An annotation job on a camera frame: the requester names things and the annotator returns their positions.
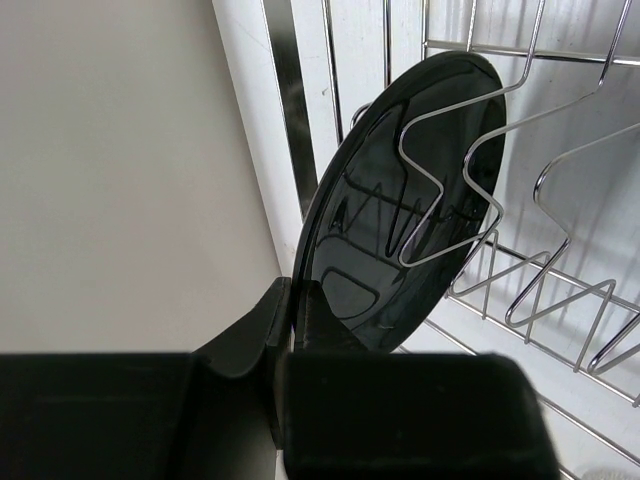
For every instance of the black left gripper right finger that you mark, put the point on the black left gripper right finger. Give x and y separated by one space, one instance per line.
349 413

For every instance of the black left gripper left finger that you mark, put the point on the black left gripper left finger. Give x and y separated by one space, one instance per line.
206 414

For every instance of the black round plate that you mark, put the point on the black round plate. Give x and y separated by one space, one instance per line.
395 214

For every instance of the chrome wire dish rack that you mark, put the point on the chrome wire dish rack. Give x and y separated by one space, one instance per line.
300 67

